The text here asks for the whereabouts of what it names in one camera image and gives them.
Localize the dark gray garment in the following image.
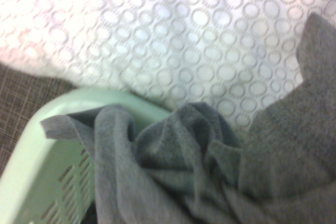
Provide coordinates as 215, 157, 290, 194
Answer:
39, 11, 336, 224

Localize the mint green laundry basket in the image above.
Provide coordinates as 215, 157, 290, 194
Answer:
0, 87, 172, 224

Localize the white circle-patterned bed cover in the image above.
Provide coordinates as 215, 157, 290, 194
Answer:
0, 0, 336, 133

